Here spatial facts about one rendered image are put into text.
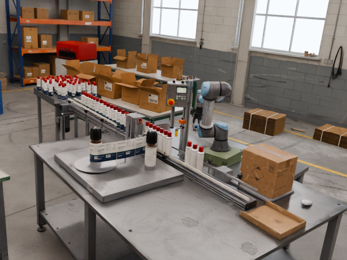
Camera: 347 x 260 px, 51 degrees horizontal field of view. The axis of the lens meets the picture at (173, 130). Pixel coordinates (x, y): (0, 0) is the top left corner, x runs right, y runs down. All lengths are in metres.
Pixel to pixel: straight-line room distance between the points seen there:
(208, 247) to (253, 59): 6.95
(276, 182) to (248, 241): 0.57
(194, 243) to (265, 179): 0.78
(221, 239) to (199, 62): 7.71
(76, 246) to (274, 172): 1.61
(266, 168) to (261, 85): 6.14
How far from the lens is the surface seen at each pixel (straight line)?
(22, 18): 9.55
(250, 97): 8.76
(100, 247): 3.03
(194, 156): 2.72
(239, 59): 8.78
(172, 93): 2.88
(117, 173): 2.65
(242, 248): 2.08
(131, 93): 4.98
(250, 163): 2.62
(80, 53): 8.13
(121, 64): 8.04
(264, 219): 2.37
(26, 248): 3.49
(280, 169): 2.53
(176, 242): 2.05
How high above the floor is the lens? 2.01
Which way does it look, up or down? 18 degrees down
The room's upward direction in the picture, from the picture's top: 4 degrees clockwise
